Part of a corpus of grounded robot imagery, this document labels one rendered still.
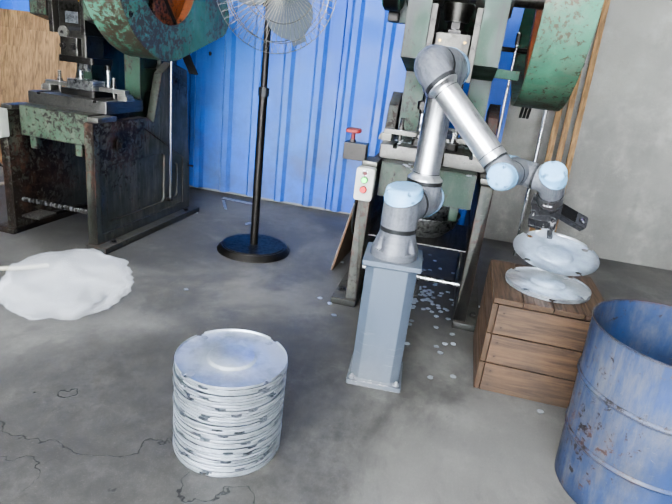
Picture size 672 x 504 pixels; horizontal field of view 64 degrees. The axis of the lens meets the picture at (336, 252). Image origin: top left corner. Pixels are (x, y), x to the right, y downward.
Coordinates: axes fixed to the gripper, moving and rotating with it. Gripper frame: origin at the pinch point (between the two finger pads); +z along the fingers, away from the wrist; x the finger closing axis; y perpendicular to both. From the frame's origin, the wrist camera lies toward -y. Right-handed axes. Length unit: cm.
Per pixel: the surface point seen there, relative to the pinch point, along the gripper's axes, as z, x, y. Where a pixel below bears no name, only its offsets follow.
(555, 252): 11.2, -0.8, -2.0
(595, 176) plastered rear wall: 133, -129, -4
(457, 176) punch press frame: 15, -27, 42
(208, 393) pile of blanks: -48, 93, 59
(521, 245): 11.5, -0.4, 9.6
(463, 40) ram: -12, -72, 54
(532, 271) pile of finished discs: 25.7, 1.3, 4.5
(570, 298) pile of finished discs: 13.2, 13.8, -10.7
